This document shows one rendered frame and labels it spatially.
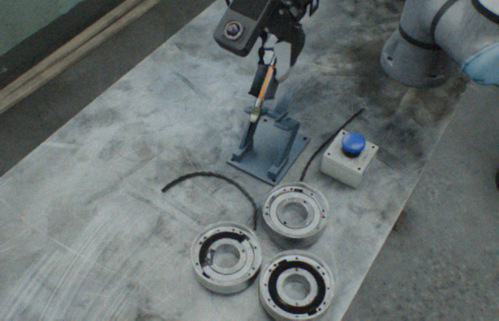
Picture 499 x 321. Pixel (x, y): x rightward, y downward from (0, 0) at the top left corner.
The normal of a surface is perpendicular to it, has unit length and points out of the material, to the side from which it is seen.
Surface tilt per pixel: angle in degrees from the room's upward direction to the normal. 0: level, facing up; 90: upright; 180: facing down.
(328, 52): 0
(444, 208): 0
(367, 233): 0
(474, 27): 79
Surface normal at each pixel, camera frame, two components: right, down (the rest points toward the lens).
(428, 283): 0.01, -0.64
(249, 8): -0.23, -0.17
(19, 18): 0.83, 0.43
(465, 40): -0.89, 0.14
